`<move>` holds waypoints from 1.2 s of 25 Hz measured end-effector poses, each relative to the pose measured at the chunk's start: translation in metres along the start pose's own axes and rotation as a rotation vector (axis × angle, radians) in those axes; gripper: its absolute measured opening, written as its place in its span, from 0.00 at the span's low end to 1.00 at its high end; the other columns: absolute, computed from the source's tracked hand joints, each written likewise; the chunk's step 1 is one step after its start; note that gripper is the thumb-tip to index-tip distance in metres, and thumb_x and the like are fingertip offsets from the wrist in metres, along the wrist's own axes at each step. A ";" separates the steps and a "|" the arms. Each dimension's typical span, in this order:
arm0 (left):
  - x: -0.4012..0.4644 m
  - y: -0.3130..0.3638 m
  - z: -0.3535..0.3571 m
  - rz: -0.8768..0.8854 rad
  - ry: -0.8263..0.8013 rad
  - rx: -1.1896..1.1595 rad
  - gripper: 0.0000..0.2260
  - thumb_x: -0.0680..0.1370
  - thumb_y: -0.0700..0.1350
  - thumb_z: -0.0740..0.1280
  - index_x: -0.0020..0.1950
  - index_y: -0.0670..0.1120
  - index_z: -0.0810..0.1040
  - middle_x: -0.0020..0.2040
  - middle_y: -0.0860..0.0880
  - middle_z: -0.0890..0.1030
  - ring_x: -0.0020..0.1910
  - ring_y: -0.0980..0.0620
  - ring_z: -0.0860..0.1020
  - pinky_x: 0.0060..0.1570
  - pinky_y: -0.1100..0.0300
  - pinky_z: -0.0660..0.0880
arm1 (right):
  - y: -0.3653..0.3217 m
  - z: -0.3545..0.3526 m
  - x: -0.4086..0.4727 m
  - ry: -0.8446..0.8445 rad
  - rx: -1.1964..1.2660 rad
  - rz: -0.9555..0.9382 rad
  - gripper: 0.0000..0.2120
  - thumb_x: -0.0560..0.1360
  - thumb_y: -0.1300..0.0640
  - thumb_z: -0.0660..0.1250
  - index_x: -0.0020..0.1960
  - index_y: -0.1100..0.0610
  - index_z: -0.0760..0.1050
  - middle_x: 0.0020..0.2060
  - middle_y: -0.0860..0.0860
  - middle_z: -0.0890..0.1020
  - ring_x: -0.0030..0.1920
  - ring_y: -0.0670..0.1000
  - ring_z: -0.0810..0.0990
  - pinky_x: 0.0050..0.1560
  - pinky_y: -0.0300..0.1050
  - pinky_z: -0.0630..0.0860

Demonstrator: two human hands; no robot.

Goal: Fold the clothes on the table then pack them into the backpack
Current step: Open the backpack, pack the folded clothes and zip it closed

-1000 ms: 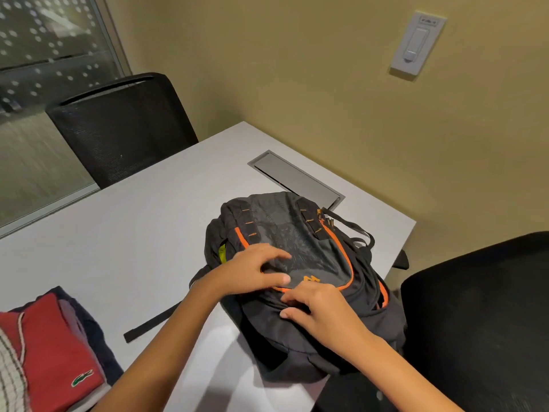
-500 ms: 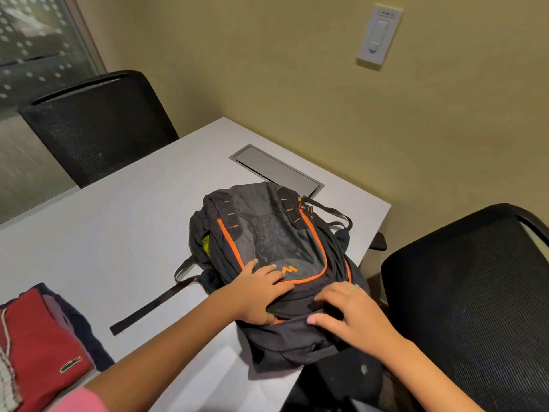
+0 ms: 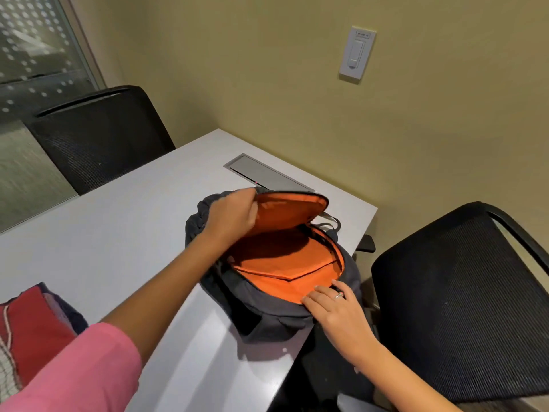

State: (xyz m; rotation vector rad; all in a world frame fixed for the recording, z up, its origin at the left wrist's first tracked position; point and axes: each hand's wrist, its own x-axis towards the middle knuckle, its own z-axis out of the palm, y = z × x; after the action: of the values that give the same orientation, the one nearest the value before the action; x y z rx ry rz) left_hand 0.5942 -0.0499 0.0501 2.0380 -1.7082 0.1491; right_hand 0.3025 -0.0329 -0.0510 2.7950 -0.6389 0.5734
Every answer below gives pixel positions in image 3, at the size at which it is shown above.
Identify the navy blue hoodie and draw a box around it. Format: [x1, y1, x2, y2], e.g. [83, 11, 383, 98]
[36, 282, 89, 335]

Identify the striped knit top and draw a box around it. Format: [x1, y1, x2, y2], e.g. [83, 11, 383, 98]
[0, 334, 23, 402]

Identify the person's right forearm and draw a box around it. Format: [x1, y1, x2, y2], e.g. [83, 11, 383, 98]
[356, 340, 462, 412]

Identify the person's left forearm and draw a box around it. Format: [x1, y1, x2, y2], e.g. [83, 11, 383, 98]
[101, 233, 220, 365]

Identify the grey table cable hatch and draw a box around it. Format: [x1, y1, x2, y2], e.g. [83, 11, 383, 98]
[224, 153, 316, 195]

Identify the person's left hand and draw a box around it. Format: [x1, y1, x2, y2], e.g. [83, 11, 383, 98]
[200, 187, 261, 250]

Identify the mauve striped t-shirt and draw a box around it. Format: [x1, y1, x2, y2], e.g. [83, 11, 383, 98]
[42, 291, 71, 327]

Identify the black mesh office chair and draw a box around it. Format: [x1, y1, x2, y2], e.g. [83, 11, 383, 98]
[23, 85, 177, 196]

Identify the black swivel office chair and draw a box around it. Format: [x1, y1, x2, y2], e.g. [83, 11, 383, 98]
[268, 201, 549, 412]

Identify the person's right hand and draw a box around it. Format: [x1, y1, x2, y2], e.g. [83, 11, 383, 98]
[301, 285, 379, 366]

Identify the person's left pink sleeve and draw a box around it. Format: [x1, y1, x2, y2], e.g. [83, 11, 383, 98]
[0, 322, 143, 412]

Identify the red garment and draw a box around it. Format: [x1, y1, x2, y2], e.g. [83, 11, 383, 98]
[0, 286, 78, 387]

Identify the white wall switch panel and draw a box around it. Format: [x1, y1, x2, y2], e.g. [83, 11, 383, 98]
[339, 25, 377, 81]

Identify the black orange backpack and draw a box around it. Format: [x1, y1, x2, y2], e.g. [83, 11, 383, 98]
[184, 187, 363, 344]

